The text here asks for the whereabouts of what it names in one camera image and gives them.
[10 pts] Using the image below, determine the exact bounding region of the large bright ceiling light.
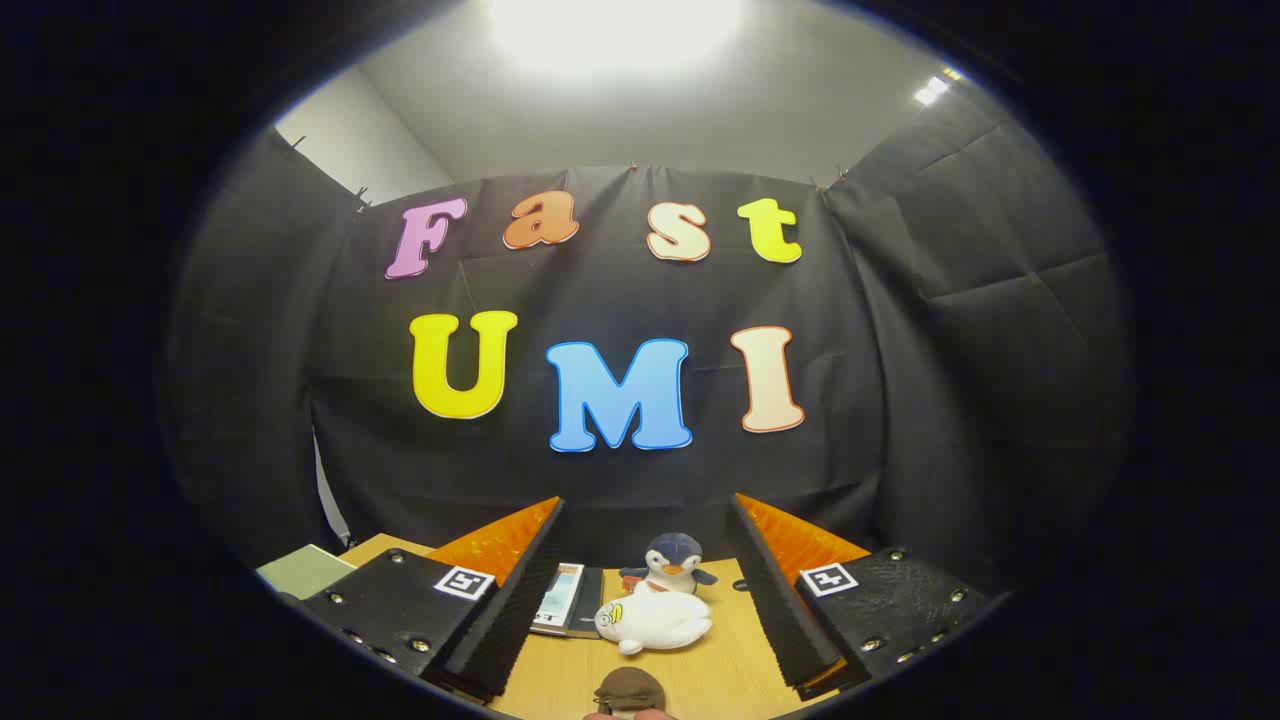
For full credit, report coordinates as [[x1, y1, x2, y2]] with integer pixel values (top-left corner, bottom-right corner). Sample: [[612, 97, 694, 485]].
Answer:
[[490, 0, 746, 76]]

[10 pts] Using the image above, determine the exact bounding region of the penguin plush toy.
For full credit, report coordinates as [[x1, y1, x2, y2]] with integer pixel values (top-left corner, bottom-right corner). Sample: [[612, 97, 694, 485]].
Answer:
[[620, 533, 718, 598]]

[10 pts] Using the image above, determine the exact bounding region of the brown fuzzy shoe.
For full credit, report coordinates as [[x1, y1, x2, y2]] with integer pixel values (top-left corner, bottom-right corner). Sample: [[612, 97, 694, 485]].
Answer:
[[595, 668, 668, 719]]

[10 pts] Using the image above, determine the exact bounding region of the pale blue cover book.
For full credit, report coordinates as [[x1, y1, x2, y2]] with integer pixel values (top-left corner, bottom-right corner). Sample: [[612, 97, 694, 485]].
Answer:
[[531, 563, 585, 633]]

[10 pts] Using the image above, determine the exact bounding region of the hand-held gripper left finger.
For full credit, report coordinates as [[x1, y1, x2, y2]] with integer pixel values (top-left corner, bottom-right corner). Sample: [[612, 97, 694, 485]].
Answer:
[[300, 497, 566, 701]]

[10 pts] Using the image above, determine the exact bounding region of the dark hardcover book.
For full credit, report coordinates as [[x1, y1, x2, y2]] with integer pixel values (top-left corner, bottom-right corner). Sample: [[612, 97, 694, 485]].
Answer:
[[566, 567, 606, 639]]

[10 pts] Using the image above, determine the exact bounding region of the white duck plush toy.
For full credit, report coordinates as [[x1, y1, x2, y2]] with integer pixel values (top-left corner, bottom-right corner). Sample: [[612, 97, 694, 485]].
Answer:
[[595, 590, 713, 656]]

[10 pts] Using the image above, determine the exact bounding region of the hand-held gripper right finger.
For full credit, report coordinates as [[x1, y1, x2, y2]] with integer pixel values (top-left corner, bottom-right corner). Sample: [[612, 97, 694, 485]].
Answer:
[[728, 492, 991, 701]]

